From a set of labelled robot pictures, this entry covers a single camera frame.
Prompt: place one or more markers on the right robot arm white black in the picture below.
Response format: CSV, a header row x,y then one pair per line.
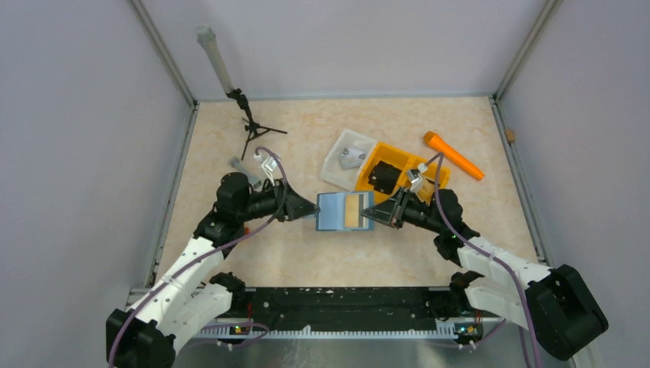
x,y
554,305

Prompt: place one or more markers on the yellow two-compartment bin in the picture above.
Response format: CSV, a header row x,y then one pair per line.
x,y
394,156

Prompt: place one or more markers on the white plastic tray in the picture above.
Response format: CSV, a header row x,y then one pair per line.
x,y
332,173

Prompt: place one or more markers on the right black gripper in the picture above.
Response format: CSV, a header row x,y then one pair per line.
x,y
392,211

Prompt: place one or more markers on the orange plastic cone handle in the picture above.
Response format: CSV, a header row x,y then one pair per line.
x,y
434,141

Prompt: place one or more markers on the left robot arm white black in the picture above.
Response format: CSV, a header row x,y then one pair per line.
x,y
157,327

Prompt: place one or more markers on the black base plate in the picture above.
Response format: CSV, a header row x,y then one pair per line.
x,y
349,309

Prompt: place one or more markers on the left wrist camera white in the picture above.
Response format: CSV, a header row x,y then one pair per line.
x,y
268,165

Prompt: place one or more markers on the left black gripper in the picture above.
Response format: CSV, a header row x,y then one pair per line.
x,y
295,207

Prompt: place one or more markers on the black mini tripod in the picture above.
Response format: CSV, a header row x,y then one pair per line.
x,y
253,128

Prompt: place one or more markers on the grey dumbbell-shaped part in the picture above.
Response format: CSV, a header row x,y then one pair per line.
x,y
254,180

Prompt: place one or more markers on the gold credit card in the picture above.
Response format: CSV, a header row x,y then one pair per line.
x,y
352,209

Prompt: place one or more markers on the silver foil packet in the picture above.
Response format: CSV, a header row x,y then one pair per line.
x,y
351,157

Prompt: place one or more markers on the blue card holder wallet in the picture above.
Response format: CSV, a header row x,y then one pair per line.
x,y
331,215

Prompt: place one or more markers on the grey tube on tripod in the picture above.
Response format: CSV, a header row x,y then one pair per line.
x,y
207,39

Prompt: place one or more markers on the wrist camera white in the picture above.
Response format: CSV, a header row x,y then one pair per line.
x,y
268,165
416,177

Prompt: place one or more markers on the small brown wall knob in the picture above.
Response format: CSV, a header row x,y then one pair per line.
x,y
509,135

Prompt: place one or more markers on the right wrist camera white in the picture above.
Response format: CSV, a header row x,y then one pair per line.
x,y
416,177

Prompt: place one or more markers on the black block in bin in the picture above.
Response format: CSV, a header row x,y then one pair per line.
x,y
384,177

